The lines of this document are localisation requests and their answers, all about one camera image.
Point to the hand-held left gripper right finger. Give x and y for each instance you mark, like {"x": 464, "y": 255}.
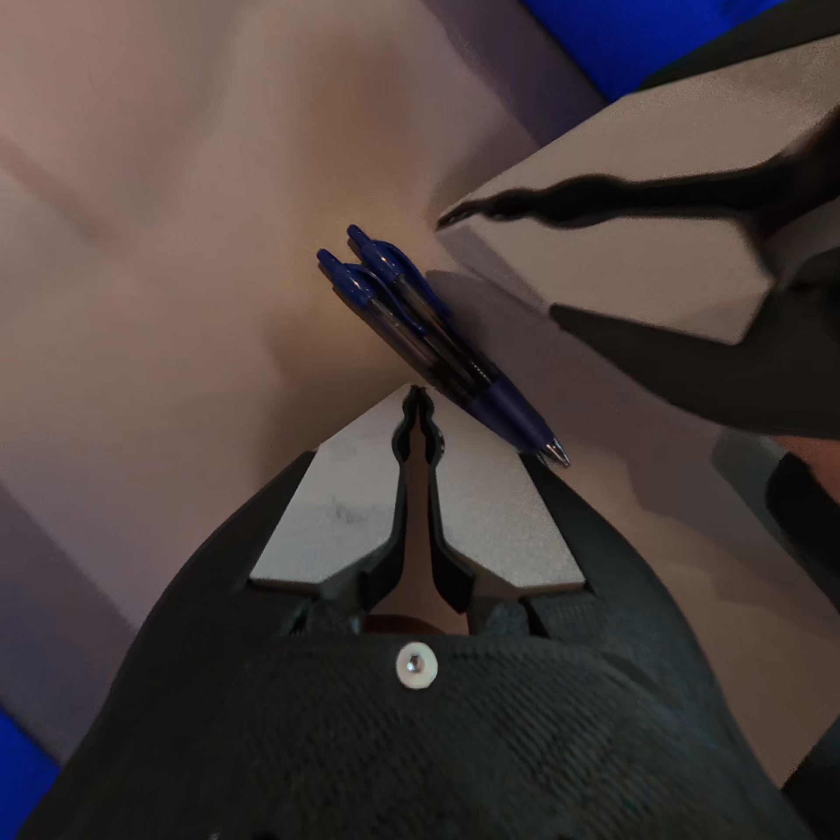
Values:
{"x": 499, "y": 525}

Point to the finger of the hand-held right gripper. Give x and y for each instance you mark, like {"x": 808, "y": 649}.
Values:
{"x": 623, "y": 275}
{"x": 656, "y": 124}

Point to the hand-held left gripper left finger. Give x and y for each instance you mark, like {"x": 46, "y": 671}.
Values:
{"x": 328, "y": 525}

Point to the blue retractable pen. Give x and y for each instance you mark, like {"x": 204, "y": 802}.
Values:
{"x": 384, "y": 259}
{"x": 348, "y": 282}

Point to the blue plastic bin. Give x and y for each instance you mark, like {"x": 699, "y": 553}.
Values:
{"x": 623, "y": 39}
{"x": 23, "y": 781}

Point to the person's right hand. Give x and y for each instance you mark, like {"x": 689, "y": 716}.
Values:
{"x": 823, "y": 456}

